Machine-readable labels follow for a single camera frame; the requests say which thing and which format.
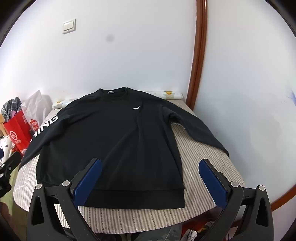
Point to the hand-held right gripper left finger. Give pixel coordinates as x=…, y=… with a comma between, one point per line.
x=87, y=180

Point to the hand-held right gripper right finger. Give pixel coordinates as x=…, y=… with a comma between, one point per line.
x=211, y=180

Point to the black long-sleeve sweatshirt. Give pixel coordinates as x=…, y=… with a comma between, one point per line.
x=115, y=139

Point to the white spotted soft item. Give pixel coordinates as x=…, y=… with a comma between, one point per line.
x=5, y=147

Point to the red paper shopping bag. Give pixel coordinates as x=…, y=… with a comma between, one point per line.
x=17, y=132

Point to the striped beige bed cover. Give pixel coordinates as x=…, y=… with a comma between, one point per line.
x=203, y=148

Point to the plaid cloth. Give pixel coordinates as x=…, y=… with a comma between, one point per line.
x=11, y=106

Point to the white plastic bag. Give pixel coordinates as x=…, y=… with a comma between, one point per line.
x=37, y=106

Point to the brown wooden baseboard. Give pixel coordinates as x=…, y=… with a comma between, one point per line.
x=284, y=197

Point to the white pillow with yellow print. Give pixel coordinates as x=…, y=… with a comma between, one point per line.
x=171, y=94

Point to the brown wooden door frame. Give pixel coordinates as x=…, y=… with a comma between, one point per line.
x=199, y=46

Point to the white wall light switch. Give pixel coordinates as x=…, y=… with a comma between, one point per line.
x=69, y=26

